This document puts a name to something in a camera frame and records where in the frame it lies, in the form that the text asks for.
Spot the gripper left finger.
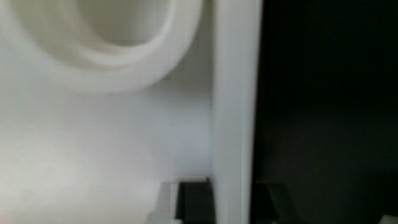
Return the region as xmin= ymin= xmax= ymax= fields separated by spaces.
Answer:
xmin=174 ymin=179 xmax=215 ymax=224

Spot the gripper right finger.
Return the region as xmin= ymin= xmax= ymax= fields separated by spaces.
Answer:
xmin=253 ymin=183 xmax=297 ymax=224

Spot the white square tabletop part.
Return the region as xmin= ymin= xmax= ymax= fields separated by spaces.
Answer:
xmin=0 ymin=0 xmax=263 ymax=224

